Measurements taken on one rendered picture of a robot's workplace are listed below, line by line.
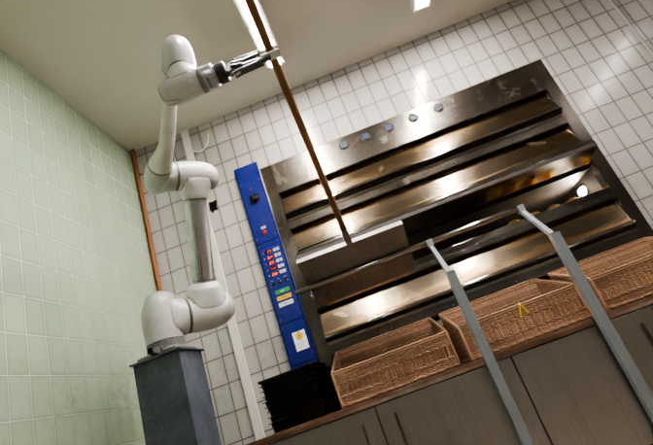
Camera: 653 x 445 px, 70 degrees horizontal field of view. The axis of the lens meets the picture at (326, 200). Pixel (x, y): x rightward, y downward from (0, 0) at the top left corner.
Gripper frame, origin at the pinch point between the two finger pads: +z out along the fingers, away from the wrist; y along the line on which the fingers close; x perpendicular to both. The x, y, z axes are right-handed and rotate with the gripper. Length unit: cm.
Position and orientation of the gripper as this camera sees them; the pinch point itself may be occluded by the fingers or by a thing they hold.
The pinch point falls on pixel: (270, 53)
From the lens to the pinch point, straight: 173.0
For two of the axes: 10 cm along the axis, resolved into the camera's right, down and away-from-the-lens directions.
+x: -3.0, -7.1, -6.3
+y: 2.0, 6.0, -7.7
